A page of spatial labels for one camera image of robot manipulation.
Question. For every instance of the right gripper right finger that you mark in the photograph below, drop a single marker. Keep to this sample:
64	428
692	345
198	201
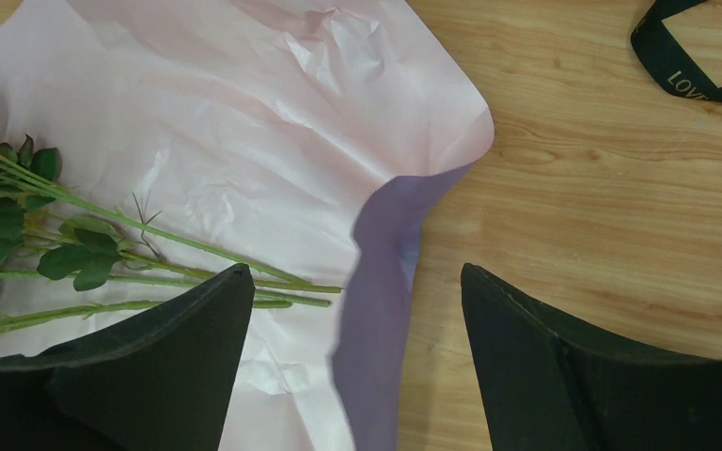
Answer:
551	381

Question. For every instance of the purple pink wrapping paper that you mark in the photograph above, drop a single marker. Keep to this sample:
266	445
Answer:
313	136

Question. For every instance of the artificial flower bunch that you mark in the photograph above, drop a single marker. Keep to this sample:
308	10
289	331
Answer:
49	232

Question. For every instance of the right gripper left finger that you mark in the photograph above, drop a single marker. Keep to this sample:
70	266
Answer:
159	380

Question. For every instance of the black printed ribbon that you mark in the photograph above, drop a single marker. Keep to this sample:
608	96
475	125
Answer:
664	58

